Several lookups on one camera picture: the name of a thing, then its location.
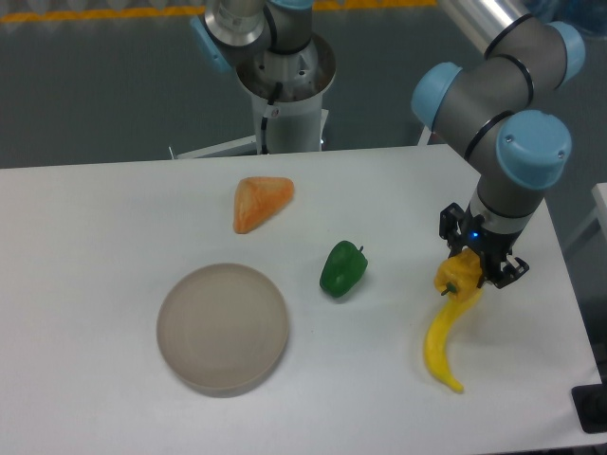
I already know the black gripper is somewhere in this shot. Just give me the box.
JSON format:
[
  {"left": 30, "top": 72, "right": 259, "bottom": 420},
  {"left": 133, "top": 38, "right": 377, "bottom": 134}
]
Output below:
[{"left": 439, "top": 203, "right": 529, "bottom": 289}]

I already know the yellow bell pepper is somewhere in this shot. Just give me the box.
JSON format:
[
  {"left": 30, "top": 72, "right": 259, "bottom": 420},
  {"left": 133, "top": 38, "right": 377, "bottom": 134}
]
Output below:
[{"left": 433, "top": 248, "right": 483, "bottom": 301}]

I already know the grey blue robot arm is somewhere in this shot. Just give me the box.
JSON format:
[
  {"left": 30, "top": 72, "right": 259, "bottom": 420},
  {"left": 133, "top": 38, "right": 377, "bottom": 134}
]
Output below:
[{"left": 191, "top": 1, "right": 585, "bottom": 288}]

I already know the green bell pepper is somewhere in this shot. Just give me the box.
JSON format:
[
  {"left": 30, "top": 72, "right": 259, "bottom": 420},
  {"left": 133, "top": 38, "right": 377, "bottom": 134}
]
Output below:
[{"left": 319, "top": 240, "right": 368, "bottom": 299}]

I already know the beige round plate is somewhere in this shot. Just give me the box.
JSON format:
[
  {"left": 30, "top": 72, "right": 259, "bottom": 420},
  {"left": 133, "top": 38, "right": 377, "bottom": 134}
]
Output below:
[{"left": 156, "top": 263, "right": 289, "bottom": 397}]

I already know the yellow banana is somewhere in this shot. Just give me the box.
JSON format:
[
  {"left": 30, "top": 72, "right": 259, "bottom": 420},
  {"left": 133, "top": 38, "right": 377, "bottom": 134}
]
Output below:
[{"left": 422, "top": 290, "right": 483, "bottom": 393}]

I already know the black device at table edge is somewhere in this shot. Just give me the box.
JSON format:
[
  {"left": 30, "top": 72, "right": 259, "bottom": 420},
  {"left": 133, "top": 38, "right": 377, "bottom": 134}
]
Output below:
[{"left": 571, "top": 384, "right": 607, "bottom": 434}]

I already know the orange triangular bread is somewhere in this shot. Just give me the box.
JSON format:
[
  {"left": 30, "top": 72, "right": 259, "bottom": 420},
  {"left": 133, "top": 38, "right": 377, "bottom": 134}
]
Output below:
[{"left": 232, "top": 176, "right": 295, "bottom": 234}]

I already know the white metal frame right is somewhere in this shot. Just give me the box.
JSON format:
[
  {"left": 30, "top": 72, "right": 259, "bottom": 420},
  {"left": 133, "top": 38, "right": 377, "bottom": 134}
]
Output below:
[{"left": 561, "top": 182, "right": 607, "bottom": 260}]

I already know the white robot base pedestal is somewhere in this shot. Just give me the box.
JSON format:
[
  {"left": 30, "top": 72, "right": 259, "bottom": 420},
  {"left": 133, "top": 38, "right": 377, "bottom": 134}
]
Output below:
[{"left": 236, "top": 33, "right": 337, "bottom": 155}]

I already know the black cable on pedestal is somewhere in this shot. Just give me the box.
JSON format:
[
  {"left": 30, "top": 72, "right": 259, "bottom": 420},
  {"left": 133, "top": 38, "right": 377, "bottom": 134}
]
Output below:
[{"left": 259, "top": 81, "right": 284, "bottom": 155}]

